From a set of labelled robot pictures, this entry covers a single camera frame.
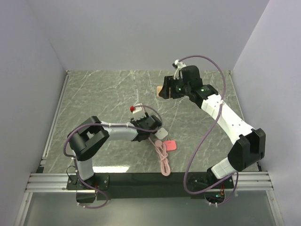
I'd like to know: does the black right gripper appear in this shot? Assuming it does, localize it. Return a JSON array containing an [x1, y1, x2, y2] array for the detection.
[[158, 75, 190, 100]]

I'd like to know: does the tan wooden plug adapter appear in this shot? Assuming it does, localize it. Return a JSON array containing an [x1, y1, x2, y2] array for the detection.
[[157, 86, 163, 96]]

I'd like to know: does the pink power cord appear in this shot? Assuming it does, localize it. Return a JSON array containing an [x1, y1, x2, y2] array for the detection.
[[148, 137, 171, 177]]

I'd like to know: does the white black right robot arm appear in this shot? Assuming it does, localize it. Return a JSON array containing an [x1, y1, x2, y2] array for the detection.
[[158, 65, 266, 188]]

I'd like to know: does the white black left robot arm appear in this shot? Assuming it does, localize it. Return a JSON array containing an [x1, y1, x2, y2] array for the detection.
[[63, 113, 162, 189]]

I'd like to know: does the white square plug adapter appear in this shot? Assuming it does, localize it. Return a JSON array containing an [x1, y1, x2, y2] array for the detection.
[[154, 127, 168, 140]]

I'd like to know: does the red square plug adapter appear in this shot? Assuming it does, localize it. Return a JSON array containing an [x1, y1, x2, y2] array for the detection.
[[163, 140, 177, 152]]

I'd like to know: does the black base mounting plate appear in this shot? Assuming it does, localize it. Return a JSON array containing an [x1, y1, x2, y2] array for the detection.
[[66, 172, 234, 203]]

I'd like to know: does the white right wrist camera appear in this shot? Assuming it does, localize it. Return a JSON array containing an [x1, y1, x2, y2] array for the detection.
[[173, 59, 186, 80]]

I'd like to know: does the aluminium rail left edge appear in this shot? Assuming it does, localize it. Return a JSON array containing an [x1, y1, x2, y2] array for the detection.
[[36, 70, 71, 173]]

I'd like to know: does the aluminium rail frame front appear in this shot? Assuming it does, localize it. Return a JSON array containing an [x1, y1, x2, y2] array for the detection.
[[25, 171, 273, 193]]

